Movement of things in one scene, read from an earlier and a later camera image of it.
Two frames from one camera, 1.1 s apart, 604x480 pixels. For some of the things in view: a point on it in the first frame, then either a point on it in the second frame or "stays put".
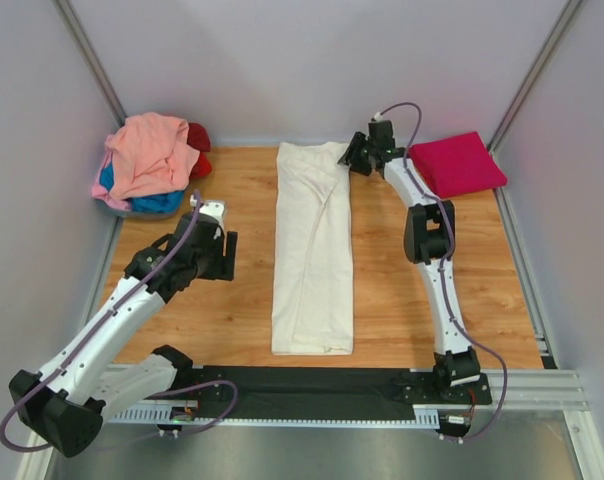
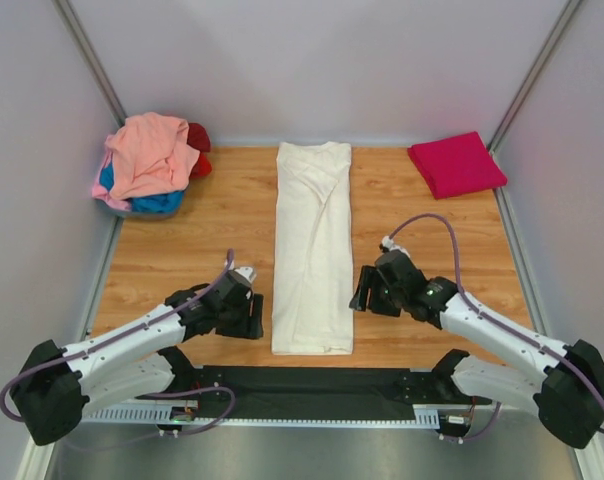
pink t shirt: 101,193 stays put
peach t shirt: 150,155 stays put
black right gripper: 356,167 to 367,282
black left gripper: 225,266 to 251,327
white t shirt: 313,293 stays put
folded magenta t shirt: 459,164 stays put
